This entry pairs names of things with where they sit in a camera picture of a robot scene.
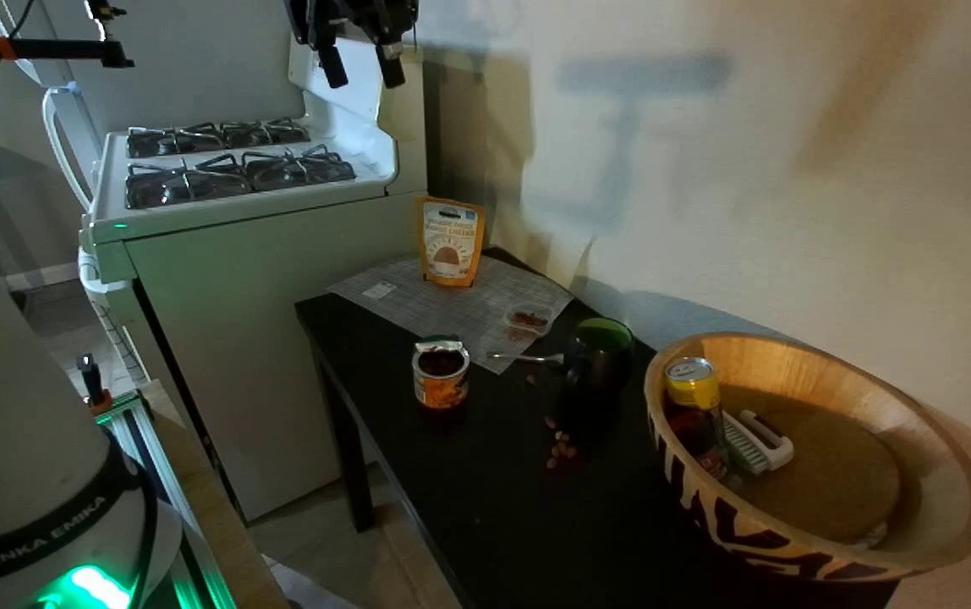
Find scattered nuts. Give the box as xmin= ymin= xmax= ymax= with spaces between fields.
xmin=545 ymin=420 xmax=578 ymax=470

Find black camera stand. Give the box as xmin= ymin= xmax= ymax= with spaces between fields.
xmin=0 ymin=0 xmax=131 ymax=67

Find black side table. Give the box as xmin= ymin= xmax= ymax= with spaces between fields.
xmin=298 ymin=293 xmax=895 ymax=609

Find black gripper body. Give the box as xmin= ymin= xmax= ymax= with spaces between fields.
xmin=283 ymin=0 xmax=421 ymax=46

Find metal spoon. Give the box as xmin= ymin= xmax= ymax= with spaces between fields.
xmin=492 ymin=353 xmax=565 ymax=368

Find yellow drink can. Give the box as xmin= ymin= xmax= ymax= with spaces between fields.
xmin=666 ymin=356 xmax=720 ymax=408

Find orange paper cup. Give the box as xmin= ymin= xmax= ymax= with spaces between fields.
xmin=414 ymin=337 xmax=469 ymax=412

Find zebra pattern wooden bowl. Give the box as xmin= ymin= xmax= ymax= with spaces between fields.
xmin=643 ymin=332 xmax=971 ymax=587

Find grey woven placemat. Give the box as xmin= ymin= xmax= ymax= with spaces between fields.
xmin=335 ymin=258 xmax=572 ymax=375

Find white gas stove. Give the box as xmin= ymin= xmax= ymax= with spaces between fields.
xmin=84 ymin=43 xmax=428 ymax=522

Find white ridged box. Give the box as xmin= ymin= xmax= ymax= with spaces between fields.
xmin=725 ymin=408 xmax=794 ymax=474

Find green lit aluminium frame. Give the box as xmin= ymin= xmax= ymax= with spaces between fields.
xmin=98 ymin=391 xmax=237 ymax=609

